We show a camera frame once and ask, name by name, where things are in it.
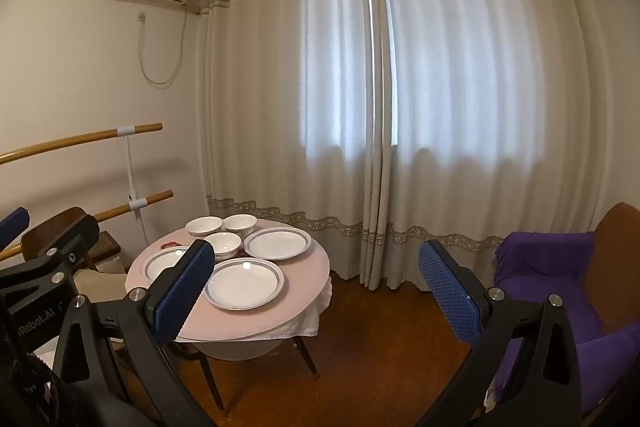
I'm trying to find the dark braided cord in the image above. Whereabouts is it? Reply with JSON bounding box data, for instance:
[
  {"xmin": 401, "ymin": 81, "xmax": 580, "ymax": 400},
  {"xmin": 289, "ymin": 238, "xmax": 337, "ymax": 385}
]
[{"xmin": 10, "ymin": 347, "xmax": 71, "ymax": 427}]

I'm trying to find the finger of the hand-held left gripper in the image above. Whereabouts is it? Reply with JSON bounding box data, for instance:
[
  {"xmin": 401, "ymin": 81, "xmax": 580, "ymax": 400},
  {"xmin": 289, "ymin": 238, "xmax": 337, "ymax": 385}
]
[
  {"xmin": 0, "ymin": 207, "xmax": 31, "ymax": 253},
  {"xmin": 0, "ymin": 213, "xmax": 101, "ymax": 295}
]

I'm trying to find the purple armchair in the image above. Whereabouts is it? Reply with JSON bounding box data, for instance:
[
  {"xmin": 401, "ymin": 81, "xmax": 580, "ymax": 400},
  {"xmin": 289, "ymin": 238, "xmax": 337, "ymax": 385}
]
[{"xmin": 492, "ymin": 202, "xmax": 640, "ymax": 423}]

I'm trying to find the white power cord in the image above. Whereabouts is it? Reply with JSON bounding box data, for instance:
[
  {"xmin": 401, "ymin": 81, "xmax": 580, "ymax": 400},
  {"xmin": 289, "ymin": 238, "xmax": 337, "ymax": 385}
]
[{"xmin": 136, "ymin": 11, "xmax": 189, "ymax": 86}]

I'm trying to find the white cloth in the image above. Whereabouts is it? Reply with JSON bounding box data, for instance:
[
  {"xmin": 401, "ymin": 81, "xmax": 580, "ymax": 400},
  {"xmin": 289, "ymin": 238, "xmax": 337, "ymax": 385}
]
[{"xmin": 172, "ymin": 277, "xmax": 333, "ymax": 350}]

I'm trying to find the round pink table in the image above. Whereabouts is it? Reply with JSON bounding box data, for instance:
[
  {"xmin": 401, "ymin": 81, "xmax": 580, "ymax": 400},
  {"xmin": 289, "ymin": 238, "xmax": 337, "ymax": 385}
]
[{"xmin": 125, "ymin": 219, "xmax": 333, "ymax": 413}]

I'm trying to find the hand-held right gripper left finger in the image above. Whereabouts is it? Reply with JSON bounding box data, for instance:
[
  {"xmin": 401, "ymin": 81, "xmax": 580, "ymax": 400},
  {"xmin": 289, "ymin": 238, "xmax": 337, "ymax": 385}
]
[{"xmin": 52, "ymin": 239, "xmax": 216, "ymax": 427}]

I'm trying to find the brown wooden chair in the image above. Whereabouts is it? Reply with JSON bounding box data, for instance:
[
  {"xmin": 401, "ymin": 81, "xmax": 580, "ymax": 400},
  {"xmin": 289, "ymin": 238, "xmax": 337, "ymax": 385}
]
[{"xmin": 21, "ymin": 207, "xmax": 128, "ymax": 308}]

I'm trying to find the white plate with grey rim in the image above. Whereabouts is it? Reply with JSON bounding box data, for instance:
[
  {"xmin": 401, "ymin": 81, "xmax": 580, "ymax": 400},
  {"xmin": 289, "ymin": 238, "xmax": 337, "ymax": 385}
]
[
  {"xmin": 142, "ymin": 246, "xmax": 193, "ymax": 280},
  {"xmin": 243, "ymin": 226, "xmax": 313, "ymax": 262},
  {"xmin": 202, "ymin": 257, "xmax": 286, "ymax": 311}
]

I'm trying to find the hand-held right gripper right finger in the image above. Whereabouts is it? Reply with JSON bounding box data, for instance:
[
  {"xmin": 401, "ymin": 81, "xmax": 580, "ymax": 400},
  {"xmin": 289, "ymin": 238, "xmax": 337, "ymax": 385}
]
[{"xmin": 417, "ymin": 239, "xmax": 598, "ymax": 427}]

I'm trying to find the white bar bracket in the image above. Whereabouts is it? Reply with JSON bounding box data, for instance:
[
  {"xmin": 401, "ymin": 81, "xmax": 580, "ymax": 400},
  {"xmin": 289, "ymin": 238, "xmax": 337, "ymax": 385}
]
[{"xmin": 117, "ymin": 124, "xmax": 151, "ymax": 249}]

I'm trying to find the beige seat cushion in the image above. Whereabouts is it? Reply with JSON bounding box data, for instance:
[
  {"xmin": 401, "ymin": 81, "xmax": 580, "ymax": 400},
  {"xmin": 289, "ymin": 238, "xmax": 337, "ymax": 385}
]
[{"xmin": 74, "ymin": 269, "xmax": 128, "ymax": 303}]

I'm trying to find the white bowl with grey band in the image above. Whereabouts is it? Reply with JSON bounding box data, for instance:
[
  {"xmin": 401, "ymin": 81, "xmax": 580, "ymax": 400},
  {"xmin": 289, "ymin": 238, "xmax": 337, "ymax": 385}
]
[
  {"xmin": 202, "ymin": 232, "xmax": 243, "ymax": 262},
  {"xmin": 185, "ymin": 216, "xmax": 224, "ymax": 238},
  {"xmin": 222, "ymin": 213, "xmax": 259, "ymax": 238}
]

